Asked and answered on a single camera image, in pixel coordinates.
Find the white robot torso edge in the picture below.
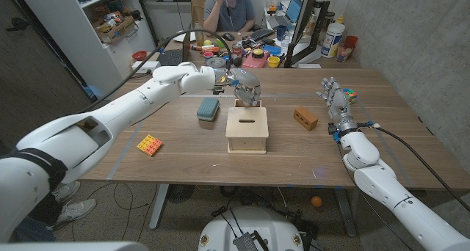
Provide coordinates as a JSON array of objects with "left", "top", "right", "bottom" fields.
[{"left": 0, "top": 241, "right": 150, "bottom": 251}]

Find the Rubik's cube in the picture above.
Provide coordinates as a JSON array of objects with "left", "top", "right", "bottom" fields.
[{"left": 343, "top": 88, "right": 358, "bottom": 105}]

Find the grey white sneaker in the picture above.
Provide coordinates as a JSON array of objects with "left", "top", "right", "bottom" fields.
[
  {"left": 54, "top": 181, "right": 81, "bottom": 203},
  {"left": 47, "top": 198, "right": 98, "bottom": 230}
]

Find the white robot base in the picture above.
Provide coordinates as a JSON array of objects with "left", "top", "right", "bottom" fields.
[{"left": 198, "top": 205, "right": 305, "bottom": 251}]

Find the clear bottle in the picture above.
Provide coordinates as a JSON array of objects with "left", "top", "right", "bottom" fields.
[{"left": 193, "top": 21, "right": 205, "bottom": 46}]

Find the dark trouser leg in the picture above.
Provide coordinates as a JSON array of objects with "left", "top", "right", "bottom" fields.
[{"left": 29, "top": 192, "right": 63, "bottom": 226}]

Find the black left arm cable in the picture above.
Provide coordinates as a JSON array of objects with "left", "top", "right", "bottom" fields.
[{"left": 79, "top": 28, "right": 233, "bottom": 114}]

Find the cardboard box with items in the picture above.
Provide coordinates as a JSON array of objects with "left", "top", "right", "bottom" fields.
[{"left": 93, "top": 15, "right": 137, "bottom": 45}]

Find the black laptop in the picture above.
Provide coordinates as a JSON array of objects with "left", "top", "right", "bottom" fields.
[{"left": 157, "top": 25, "right": 192, "bottom": 68}]

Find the black keyboard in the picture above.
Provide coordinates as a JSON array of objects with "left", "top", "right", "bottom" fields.
[{"left": 249, "top": 28, "right": 275, "bottom": 42}]

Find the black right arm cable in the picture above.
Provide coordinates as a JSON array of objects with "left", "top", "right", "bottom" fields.
[{"left": 365, "top": 123, "right": 470, "bottom": 214}]

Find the white canister with label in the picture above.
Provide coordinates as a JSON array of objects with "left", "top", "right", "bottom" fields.
[{"left": 320, "top": 22, "right": 346, "bottom": 59}]

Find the laptop with blue screen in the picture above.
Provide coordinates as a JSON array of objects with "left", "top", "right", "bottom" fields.
[{"left": 266, "top": 0, "right": 304, "bottom": 29}]

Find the person in grey shirt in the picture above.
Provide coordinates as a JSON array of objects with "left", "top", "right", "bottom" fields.
[{"left": 203, "top": 0, "right": 257, "bottom": 34}]

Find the grey finned module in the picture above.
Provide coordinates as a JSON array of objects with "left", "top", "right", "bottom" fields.
[{"left": 232, "top": 233, "right": 260, "bottom": 251}]

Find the pink box with yellow button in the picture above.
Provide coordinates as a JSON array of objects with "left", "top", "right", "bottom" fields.
[{"left": 242, "top": 48, "right": 270, "bottom": 69}]

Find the brown brick-shaped sponge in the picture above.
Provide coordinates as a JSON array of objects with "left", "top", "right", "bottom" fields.
[{"left": 293, "top": 106, "right": 319, "bottom": 131}]

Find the black round fan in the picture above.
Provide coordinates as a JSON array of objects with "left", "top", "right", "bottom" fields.
[{"left": 167, "top": 183, "right": 195, "bottom": 204}]

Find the white power strip box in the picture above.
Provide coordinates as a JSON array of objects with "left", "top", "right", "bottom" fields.
[{"left": 131, "top": 60, "right": 161, "bottom": 75}]

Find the orange yellow toy block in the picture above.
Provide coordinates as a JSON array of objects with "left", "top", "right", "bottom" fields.
[{"left": 136, "top": 134, "right": 164, "bottom": 157}]

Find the blue mug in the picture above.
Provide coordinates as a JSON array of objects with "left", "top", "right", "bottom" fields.
[{"left": 275, "top": 25, "right": 289, "bottom": 42}]

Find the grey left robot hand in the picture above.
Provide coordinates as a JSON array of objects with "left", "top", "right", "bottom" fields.
[{"left": 214, "top": 67, "right": 262, "bottom": 107}]

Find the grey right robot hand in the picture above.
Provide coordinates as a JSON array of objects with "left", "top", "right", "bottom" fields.
[{"left": 316, "top": 76, "right": 359, "bottom": 135}]

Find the white paper sheet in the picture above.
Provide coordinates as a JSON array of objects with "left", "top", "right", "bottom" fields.
[{"left": 171, "top": 30, "right": 197, "bottom": 43}]

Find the clear drinking glass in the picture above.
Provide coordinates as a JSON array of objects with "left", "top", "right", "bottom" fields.
[{"left": 336, "top": 43, "right": 353, "bottom": 64}]

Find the wooden drawer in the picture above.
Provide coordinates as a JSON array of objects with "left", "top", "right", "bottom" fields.
[{"left": 234, "top": 98, "right": 263, "bottom": 109}]

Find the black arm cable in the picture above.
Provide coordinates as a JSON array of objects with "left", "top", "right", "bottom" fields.
[
  {"left": 79, "top": 28, "right": 233, "bottom": 114},
  {"left": 365, "top": 123, "right": 470, "bottom": 214}
]

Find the black monitor with stand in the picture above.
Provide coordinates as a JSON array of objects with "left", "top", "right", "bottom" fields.
[{"left": 283, "top": 0, "right": 331, "bottom": 69}]

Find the white shelf unit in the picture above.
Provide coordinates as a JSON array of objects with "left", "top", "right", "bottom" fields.
[{"left": 14, "top": 0, "right": 157, "bottom": 101}]

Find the wooden box with slot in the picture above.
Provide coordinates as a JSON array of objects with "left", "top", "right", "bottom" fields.
[{"left": 225, "top": 106, "right": 270, "bottom": 155}]

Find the grey table leg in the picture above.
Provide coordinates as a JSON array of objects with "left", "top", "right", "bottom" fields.
[
  {"left": 148, "top": 183, "right": 170, "bottom": 230},
  {"left": 333, "top": 187, "right": 358, "bottom": 238}
]

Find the teal sponge block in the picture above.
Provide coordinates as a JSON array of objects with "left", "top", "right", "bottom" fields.
[{"left": 195, "top": 97, "right": 220, "bottom": 123}]

